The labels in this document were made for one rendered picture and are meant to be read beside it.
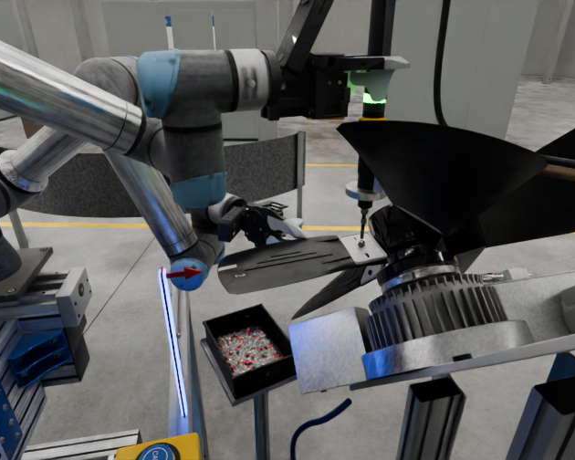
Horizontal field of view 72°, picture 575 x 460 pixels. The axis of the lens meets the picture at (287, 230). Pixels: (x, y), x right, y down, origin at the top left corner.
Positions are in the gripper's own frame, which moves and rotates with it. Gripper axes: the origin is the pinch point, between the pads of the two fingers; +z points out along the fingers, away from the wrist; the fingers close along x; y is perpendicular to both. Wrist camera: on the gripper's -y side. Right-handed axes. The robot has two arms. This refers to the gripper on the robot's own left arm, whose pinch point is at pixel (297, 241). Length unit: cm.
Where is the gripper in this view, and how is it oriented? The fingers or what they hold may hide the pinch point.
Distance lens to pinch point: 75.7
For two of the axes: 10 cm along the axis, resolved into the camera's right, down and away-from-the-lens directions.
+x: -0.7, 9.3, 3.6
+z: 7.7, 2.8, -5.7
